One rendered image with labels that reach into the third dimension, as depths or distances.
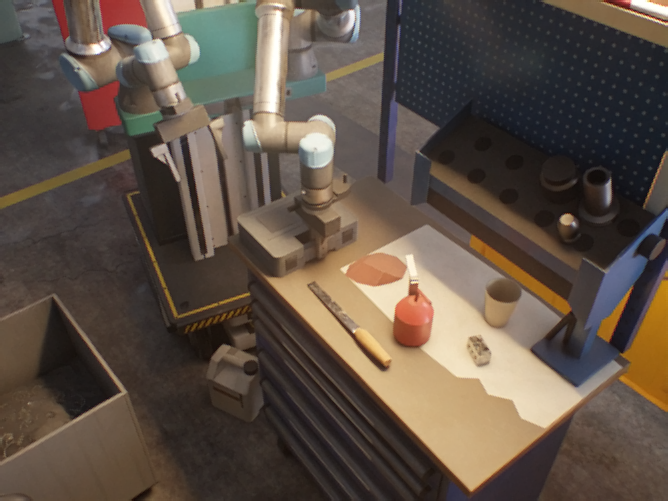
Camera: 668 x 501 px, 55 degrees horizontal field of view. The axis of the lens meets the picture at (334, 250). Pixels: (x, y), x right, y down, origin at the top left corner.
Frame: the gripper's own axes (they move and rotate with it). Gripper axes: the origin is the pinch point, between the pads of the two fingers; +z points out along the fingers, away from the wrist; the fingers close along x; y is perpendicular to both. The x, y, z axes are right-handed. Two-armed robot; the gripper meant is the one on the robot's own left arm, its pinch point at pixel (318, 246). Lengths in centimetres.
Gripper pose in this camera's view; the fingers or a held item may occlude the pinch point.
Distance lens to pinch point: 162.9
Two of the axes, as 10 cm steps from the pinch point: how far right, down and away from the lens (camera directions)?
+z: 0.0, 7.5, 6.6
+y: -8.0, 3.9, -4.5
